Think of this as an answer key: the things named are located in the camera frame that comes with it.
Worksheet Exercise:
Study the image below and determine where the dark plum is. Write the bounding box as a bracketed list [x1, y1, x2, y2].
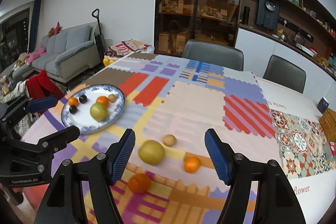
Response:
[69, 105, 77, 114]
[79, 94, 88, 104]

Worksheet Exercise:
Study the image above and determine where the green pear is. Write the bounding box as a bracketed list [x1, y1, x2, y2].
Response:
[90, 103, 109, 122]

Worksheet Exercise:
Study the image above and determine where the small tan round fruit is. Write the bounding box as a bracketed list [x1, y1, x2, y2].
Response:
[108, 94, 117, 103]

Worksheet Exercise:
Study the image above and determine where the large orange mandarin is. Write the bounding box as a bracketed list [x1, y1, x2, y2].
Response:
[127, 173, 151, 194]

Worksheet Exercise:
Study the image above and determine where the small mandarin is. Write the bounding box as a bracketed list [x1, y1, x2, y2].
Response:
[183, 156, 201, 173]

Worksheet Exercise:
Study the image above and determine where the yellow brown pear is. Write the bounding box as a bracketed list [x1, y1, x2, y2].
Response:
[138, 140, 165, 165]

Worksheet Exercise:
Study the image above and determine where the striped grey white cloth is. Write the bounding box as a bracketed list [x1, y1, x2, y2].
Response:
[1, 80, 36, 137]

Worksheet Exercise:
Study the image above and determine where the red garment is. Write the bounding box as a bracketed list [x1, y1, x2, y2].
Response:
[26, 70, 65, 100]

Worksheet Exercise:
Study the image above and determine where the blue white porcelain plate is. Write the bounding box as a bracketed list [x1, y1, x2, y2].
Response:
[61, 84, 126, 135]

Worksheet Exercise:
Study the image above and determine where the pink plush toy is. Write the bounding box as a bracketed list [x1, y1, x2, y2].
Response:
[25, 46, 47, 65]

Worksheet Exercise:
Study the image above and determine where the grey sofa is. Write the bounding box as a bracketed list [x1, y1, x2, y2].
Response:
[11, 22, 100, 84]

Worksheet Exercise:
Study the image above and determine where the wicker basket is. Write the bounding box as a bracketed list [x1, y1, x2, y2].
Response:
[319, 108, 336, 142]

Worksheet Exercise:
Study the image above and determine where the dark blue mug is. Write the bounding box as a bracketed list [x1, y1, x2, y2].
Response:
[317, 97, 329, 114]

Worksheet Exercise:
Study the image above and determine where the black upright vacuum cleaner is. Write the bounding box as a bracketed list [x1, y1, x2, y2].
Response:
[92, 9, 106, 61]

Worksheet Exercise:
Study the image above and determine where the striped folded cloth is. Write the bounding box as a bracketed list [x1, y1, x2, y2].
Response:
[105, 40, 155, 58]

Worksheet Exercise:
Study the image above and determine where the colourful patchwork tablecloth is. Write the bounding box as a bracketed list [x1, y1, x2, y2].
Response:
[20, 52, 283, 224]

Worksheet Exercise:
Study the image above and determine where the grey chair right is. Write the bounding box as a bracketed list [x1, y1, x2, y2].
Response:
[263, 55, 306, 94]

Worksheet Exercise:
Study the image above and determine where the grey chair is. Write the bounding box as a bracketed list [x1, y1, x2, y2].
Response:
[182, 39, 244, 71]
[263, 55, 306, 94]

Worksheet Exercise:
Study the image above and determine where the grey chair left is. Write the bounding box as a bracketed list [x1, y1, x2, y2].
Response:
[182, 39, 244, 71]

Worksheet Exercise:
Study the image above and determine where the black thermos bottle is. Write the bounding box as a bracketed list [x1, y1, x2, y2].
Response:
[241, 6, 250, 25]

